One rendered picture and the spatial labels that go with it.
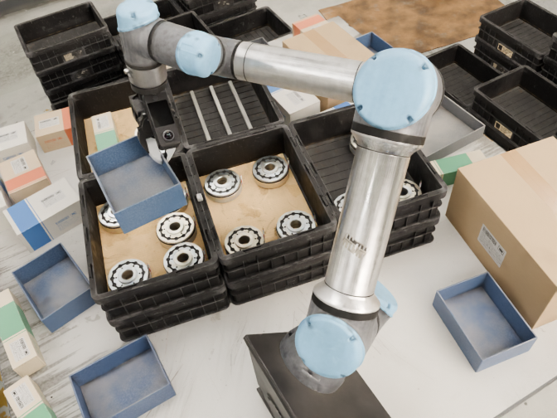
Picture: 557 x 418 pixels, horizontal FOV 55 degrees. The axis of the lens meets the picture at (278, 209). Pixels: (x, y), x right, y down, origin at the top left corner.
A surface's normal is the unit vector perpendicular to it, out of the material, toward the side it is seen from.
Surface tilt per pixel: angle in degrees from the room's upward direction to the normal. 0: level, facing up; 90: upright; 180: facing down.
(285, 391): 44
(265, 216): 0
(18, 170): 0
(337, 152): 0
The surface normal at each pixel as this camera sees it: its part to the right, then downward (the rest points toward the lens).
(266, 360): 0.54, -0.76
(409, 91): -0.36, 0.04
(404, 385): -0.07, -0.63
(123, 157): 0.49, 0.65
